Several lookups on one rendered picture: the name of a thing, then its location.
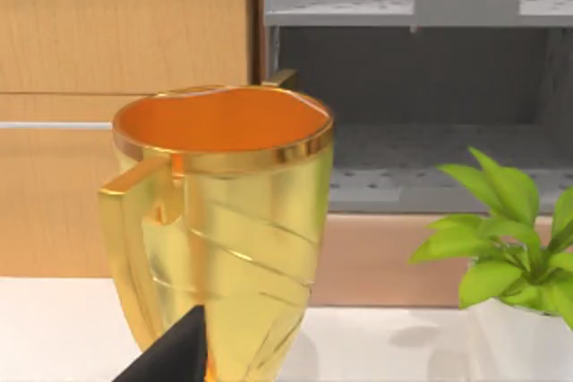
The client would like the pale wooden drawer front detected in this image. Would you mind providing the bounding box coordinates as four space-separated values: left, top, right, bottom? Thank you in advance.
305 213 573 310

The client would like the green plant in white pot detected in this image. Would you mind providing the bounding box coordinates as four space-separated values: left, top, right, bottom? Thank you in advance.
407 146 573 382

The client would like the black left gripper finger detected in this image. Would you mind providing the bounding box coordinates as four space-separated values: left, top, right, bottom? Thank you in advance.
112 304 210 382

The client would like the gold trophy cup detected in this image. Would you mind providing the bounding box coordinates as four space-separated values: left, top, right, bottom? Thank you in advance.
98 68 335 382

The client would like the grey pierced drawer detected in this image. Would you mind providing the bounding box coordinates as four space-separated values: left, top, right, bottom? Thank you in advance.
325 122 552 215

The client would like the long metal handle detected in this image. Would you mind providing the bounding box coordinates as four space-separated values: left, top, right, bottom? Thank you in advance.
0 121 115 131

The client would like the wooden cupboard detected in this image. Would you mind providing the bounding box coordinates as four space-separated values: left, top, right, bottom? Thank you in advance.
0 0 269 279

